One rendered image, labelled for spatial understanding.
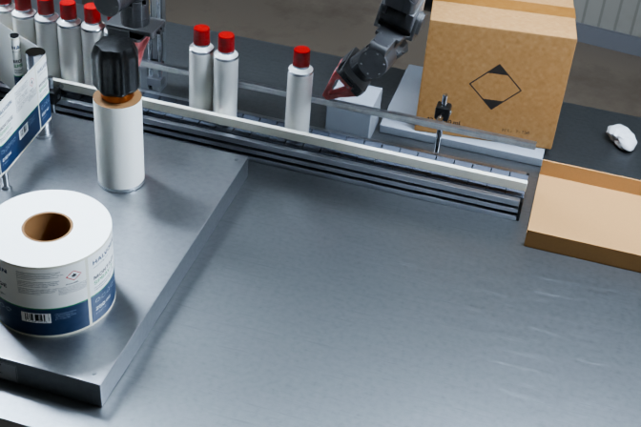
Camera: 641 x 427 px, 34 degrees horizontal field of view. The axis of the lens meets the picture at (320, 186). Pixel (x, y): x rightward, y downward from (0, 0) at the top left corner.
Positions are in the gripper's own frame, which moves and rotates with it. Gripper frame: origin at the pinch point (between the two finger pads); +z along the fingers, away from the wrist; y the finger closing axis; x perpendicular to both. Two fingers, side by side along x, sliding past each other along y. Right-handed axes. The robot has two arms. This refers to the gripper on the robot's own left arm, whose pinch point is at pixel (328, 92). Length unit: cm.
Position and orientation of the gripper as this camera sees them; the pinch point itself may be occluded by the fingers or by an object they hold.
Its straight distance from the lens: 212.0
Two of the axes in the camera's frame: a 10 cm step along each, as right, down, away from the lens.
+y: -2.9, 5.4, -7.9
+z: -6.8, 4.7, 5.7
